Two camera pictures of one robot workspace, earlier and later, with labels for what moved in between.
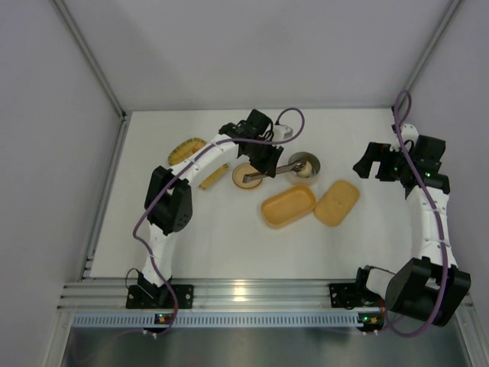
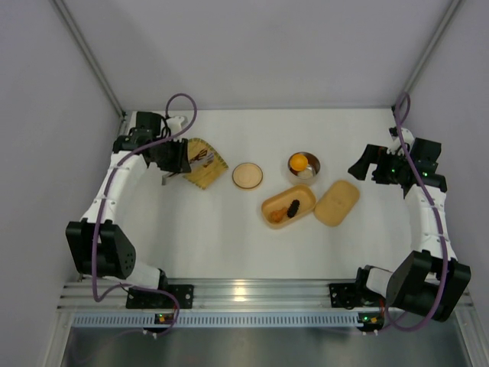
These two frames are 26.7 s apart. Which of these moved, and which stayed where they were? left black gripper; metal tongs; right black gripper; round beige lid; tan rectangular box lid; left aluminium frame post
Moved: metal tongs; left black gripper
Stayed: tan rectangular box lid; left aluminium frame post; right black gripper; round beige lid
